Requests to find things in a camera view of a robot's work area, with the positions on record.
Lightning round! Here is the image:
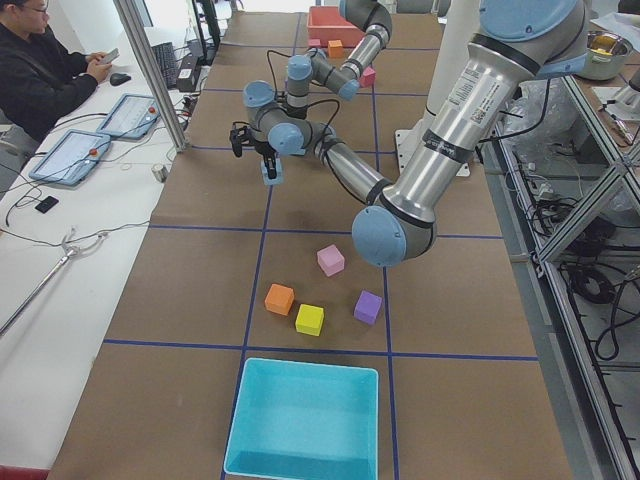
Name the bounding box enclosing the teach pendant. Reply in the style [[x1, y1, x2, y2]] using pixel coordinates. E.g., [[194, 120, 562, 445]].
[[29, 129, 111, 187], [96, 94, 159, 140]]

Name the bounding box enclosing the steel bowl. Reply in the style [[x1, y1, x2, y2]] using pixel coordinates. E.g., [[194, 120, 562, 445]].
[[577, 30, 633, 81]]

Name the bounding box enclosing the light blue block arm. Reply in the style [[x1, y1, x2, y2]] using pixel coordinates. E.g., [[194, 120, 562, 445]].
[[261, 157, 284, 186]]

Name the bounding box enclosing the metal reacher tool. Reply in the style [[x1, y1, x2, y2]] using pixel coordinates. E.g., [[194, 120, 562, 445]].
[[1, 227, 109, 337]]

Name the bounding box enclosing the seated person in black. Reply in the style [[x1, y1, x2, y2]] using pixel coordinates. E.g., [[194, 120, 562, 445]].
[[1, 1, 111, 142]]

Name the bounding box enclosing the black computer mouse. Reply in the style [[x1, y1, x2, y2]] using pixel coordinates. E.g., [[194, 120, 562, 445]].
[[109, 73, 131, 87]]

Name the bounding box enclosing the pink plastic bin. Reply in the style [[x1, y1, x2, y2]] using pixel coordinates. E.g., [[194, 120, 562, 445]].
[[307, 6, 364, 47]]

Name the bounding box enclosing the aluminium side frame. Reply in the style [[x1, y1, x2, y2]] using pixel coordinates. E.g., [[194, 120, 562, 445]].
[[482, 77, 639, 479]]

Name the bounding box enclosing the magenta foam block near pedestal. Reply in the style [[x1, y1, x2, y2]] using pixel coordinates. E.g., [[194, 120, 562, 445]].
[[359, 67, 376, 88]]

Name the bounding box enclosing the blue plastic bin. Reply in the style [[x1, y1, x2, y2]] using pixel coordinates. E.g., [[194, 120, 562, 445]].
[[223, 358, 379, 479]]

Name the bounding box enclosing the teach pendant near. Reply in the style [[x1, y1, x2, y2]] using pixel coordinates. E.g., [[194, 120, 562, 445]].
[[29, 129, 111, 187]]

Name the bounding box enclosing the small metal cylinder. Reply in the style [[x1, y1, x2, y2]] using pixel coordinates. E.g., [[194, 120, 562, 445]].
[[151, 164, 168, 183]]

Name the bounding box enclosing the black phone on table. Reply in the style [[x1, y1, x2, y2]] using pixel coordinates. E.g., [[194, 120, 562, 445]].
[[35, 196, 59, 214]]

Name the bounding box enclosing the orange foam block right side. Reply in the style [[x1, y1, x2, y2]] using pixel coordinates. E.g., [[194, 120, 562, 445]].
[[327, 39, 344, 59]]

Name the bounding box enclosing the black keyboard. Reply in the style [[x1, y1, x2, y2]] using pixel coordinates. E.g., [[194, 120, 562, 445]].
[[151, 42, 179, 89]]

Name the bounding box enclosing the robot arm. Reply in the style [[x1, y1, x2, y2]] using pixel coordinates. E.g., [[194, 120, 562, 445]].
[[283, 1, 392, 119], [229, 1, 590, 267]]

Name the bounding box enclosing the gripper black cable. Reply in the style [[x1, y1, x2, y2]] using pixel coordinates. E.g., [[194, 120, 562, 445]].
[[232, 48, 344, 146]]

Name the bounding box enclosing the purple foam block left side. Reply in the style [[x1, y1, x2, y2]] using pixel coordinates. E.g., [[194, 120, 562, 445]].
[[353, 290, 382, 325]]

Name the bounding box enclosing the aluminium frame post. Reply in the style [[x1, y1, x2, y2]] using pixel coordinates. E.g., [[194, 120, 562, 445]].
[[113, 0, 188, 153]]

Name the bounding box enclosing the orange foam block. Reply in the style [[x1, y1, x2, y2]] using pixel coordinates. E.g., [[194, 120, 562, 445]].
[[264, 283, 295, 316], [327, 39, 344, 59]]

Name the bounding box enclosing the orange foam block left side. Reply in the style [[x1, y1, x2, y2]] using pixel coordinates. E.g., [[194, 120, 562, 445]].
[[264, 283, 295, 316]]

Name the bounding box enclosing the yellow foam block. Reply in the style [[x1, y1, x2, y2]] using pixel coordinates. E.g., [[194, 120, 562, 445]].
[[295, 304, 325, 336]]

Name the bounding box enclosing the light pink foam block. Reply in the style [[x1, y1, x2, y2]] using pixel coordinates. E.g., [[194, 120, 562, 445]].
[[316, 244, 345, 277]]

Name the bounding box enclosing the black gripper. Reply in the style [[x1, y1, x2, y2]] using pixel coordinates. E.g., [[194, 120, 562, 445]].
[[229, 122, 278, 180]]

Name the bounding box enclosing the teach pendant far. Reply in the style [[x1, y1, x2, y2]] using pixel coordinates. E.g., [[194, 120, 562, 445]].
[[96, 94, 159, 140]]

